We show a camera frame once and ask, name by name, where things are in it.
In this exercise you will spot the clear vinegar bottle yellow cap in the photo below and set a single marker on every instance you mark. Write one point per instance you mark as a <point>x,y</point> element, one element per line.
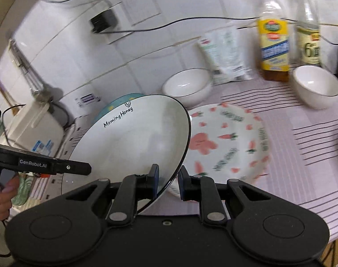
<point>308,39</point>

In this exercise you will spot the white appliance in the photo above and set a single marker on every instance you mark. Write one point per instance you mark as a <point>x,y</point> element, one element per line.
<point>32,128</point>

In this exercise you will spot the green patterned cloth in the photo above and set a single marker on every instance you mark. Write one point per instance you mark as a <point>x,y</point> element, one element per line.
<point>22,190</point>

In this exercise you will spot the clear plastic packet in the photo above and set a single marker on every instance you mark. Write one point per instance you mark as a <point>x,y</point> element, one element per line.
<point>227,55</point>

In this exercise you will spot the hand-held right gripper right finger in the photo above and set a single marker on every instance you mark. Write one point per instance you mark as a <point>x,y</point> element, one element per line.
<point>182,185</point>

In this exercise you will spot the teal plate yellow print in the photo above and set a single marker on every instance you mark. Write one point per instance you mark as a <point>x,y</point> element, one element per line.
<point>113,106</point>

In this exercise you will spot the grey metal fixture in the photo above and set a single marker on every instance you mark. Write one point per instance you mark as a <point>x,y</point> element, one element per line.
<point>32,83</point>

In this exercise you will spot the black power adapter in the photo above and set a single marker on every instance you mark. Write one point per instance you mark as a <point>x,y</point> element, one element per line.
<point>103,21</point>

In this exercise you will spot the oil bottle yellow label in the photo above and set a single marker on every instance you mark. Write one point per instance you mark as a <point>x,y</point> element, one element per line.
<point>273,44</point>

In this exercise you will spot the carrot print plate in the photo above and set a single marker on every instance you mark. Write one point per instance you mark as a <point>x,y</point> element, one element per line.
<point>230,144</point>

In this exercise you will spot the white plate black rim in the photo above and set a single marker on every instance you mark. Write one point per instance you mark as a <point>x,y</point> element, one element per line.
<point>124,150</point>

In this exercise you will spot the white wall socket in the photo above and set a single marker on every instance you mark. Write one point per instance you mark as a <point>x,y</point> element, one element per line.
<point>87,99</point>

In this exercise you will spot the white ribbed bowl black rim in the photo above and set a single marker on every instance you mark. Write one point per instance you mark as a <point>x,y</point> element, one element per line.
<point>185,84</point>
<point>316,87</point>

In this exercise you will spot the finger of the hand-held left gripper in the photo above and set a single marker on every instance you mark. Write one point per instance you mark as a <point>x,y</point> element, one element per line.
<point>74,167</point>

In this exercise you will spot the striped tablecloth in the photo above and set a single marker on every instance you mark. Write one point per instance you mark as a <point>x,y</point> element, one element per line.
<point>296,144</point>

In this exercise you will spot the person's left hand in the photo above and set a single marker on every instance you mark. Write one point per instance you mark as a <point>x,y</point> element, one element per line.
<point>0,200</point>

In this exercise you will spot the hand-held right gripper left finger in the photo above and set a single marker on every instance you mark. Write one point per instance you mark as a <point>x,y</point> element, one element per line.
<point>155,176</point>

